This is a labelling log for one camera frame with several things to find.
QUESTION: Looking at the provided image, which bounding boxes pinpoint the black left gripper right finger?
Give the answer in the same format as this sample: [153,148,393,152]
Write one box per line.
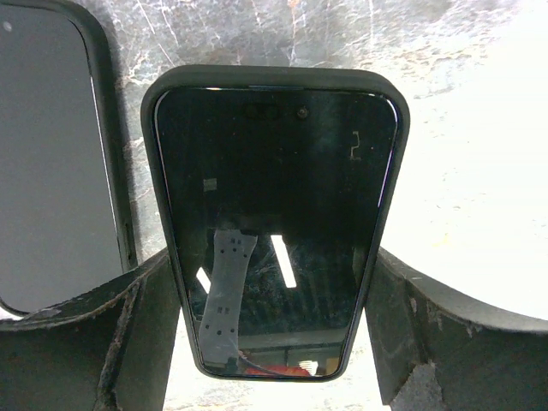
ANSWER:
[365,250,547,410]

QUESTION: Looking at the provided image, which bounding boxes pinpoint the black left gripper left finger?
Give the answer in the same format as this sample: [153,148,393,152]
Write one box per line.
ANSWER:
[1,250,180,410]

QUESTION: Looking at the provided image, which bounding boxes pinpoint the black phone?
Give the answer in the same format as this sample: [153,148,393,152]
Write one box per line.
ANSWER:
[1,1,137,320]
[140,65,410,382]

